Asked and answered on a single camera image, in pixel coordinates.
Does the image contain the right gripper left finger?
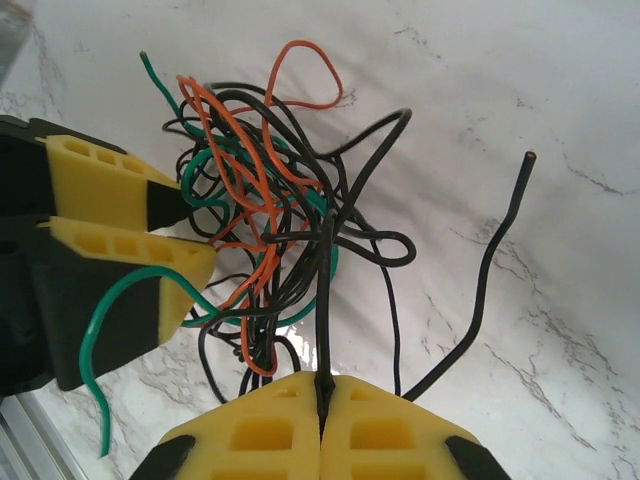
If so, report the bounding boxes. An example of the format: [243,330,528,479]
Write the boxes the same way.
[129,371,324,480]

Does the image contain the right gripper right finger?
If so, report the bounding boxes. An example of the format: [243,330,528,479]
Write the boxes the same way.
[319,374,514,480]

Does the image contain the green wire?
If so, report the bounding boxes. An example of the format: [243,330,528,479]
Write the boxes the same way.
[138,49,331,211]
[79,264,341,459]

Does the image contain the thin black wire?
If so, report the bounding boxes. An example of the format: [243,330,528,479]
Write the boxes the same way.
[329,227,419,399]

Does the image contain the orange wire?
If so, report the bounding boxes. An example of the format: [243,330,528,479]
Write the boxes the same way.
[175,73,301,379]
[262,39,345,194]

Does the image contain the wide aluminium extrusion rail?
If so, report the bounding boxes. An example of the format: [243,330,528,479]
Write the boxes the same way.
[0,392,81,480]

